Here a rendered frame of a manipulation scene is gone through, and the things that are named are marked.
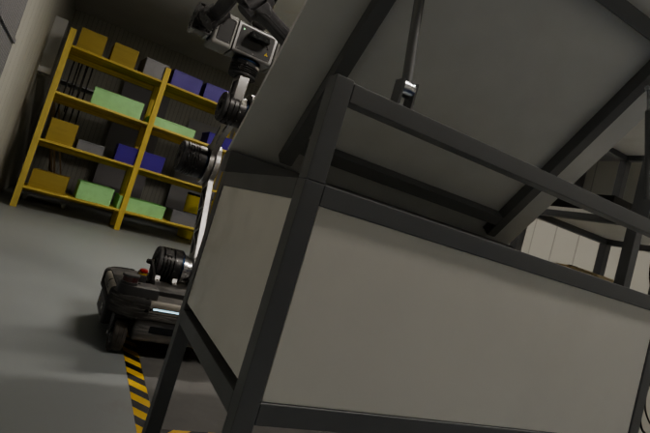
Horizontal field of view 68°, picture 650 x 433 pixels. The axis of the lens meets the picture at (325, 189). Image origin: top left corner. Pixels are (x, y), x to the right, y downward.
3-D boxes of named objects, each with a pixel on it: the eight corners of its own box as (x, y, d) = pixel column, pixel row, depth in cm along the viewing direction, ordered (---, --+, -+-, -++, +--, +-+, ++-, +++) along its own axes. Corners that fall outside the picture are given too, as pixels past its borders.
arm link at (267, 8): (260, -5, 172) (237, 11, 169) (262, -15, 167) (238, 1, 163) (341, 83, 171) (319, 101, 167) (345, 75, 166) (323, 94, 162)
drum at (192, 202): (177, 237, 701) (192, 192, 707) (171, 232, 738) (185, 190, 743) (205, 244, 722) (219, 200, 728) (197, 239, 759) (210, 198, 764)
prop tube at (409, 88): (394, 97, 97) (414, -30, 105) (404, 101, 98) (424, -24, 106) (403, 91, 94) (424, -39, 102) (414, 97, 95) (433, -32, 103)
